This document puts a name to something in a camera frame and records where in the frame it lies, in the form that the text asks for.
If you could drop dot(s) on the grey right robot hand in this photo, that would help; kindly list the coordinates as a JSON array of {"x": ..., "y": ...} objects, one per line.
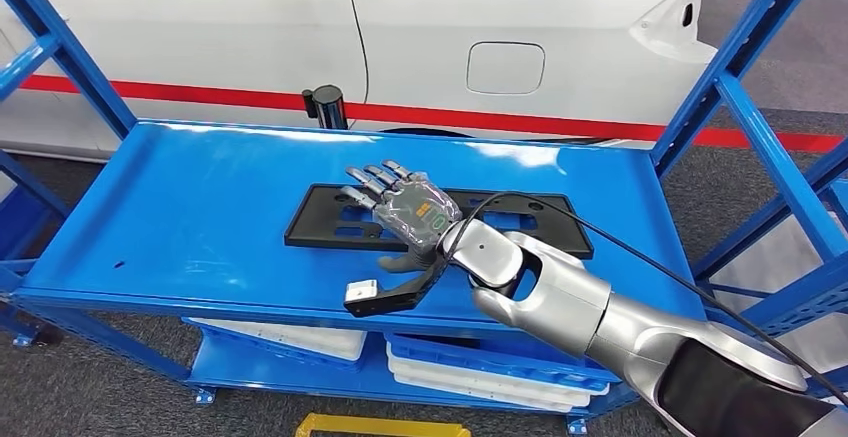
[{"x": 417, "y": 215}]

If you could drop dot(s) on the black plastic frame part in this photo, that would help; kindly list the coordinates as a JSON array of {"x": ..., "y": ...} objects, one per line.
[{"x": 311, "y": 228}]

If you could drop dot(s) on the blue metal shelf rack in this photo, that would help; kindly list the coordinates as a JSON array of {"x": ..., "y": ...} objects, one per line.
[
  {"x": 762, "y": 223},
  {"x": 166, "y": 222},
  {"x": 23, "y": 222}
]

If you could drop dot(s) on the yellow floor tape square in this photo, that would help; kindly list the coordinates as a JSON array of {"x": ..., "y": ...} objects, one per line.
[{"x": 371, "y": 426}]

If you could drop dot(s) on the red barrier belt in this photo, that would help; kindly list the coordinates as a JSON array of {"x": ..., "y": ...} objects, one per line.
[{"x": 199, "y": 94}]

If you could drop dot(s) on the white car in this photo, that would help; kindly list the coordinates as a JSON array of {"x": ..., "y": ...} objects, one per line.
[{"x": 199, "y": 36}]

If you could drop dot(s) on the white plastic tray stack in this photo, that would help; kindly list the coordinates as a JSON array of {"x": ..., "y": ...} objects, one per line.
[{"x": 775, "y": 248}]

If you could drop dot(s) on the black barrier post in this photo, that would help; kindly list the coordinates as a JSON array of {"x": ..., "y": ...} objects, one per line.
[{"x": 324, "y": 106}]

